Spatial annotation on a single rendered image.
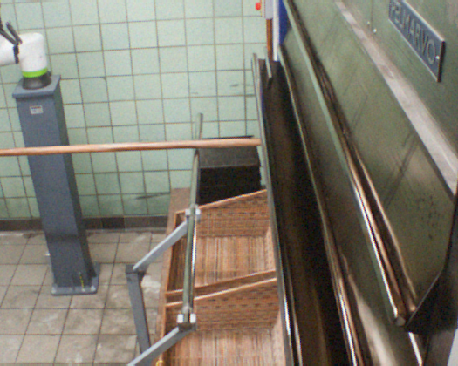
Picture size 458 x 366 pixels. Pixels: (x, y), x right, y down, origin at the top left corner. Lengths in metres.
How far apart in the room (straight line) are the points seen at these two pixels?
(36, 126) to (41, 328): 1.07
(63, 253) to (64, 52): 1.09
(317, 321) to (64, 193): 2.17
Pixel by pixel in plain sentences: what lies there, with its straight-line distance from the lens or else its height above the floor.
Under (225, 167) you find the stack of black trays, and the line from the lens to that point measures 2.71.
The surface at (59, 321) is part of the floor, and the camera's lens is 3.41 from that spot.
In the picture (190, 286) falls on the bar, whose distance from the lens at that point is 1.67.
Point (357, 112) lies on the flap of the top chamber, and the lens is 1.14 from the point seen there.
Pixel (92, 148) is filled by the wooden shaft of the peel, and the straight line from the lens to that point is 2.34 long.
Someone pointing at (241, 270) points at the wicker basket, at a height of 0.59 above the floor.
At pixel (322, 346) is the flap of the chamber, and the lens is 1.18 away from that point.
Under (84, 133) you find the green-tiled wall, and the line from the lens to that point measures 3.69.
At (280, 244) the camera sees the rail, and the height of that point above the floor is 1.43.
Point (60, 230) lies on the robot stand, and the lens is 3.33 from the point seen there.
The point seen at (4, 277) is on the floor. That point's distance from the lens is 3.81.
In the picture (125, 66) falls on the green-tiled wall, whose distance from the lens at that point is 3.48.
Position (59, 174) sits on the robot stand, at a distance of 3.15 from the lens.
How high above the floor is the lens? 2.25
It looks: 30 degrees down
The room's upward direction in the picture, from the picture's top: 2 degrees counter-clockwise
